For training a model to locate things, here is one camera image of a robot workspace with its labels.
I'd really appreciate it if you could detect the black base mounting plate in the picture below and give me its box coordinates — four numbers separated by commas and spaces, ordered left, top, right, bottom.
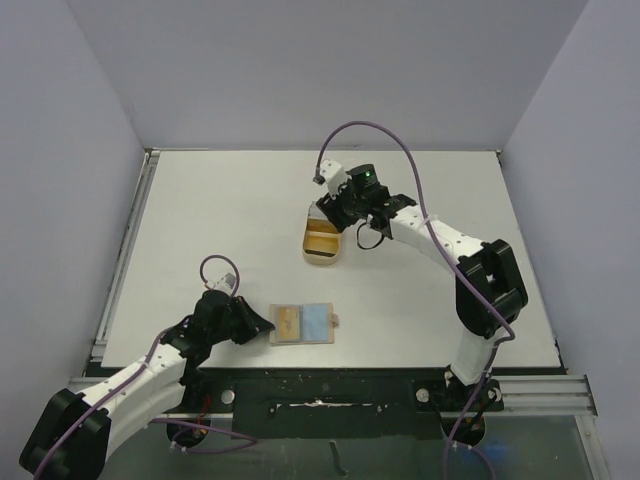
170, 368, 504, 440

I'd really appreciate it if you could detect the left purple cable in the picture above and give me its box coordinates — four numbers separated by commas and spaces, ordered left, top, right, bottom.
32, 254, 259, 474

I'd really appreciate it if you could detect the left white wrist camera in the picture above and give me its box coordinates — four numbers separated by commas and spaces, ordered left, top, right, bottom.
206, 273, 237, 296

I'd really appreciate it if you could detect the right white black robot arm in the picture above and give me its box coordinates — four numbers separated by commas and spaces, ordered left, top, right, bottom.
313, 159, 528, 409

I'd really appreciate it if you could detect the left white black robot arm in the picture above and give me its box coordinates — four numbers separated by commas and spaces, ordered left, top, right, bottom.
19, 290, 275, 479

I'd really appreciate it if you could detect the gold credit card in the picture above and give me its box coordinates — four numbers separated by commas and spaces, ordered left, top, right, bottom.
273, 305, 302, 343

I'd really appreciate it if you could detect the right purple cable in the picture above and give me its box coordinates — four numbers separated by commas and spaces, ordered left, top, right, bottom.
312, 121, 516, 480

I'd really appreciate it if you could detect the beige leather card holder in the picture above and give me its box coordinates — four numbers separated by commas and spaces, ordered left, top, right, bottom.
269, 303, 339, 346

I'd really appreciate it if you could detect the aluminium extrusion rail left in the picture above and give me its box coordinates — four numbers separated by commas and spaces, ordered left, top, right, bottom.
94, 149, 160, 347

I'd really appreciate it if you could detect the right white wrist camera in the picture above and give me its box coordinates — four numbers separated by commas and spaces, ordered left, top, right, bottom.
313, 159, 349, 198

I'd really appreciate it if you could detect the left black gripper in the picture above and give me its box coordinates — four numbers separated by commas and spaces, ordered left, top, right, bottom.
209, 295, 274, 345

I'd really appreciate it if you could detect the tan oval wooden tray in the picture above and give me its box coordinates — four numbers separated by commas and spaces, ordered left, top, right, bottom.
302, 202, 342, 266

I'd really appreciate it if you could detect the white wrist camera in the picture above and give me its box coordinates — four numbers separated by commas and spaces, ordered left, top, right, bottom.
313, 159, 349, 198
206, 273, 237, 296

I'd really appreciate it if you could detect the short black cable loop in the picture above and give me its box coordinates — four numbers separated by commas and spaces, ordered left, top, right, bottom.
355, 217, 389, 251

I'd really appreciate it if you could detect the purple cable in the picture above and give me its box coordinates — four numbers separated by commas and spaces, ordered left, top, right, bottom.
32, 254, 259, 474
312, 121, 516, 480

